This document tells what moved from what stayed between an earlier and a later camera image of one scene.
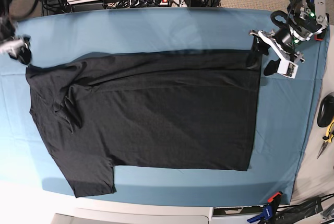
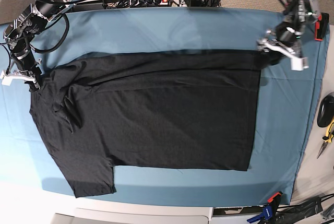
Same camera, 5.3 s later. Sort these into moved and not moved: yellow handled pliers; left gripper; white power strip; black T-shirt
Moved: left gripper
Not moved: yellow handled pliers; white power strip; black T-shirt
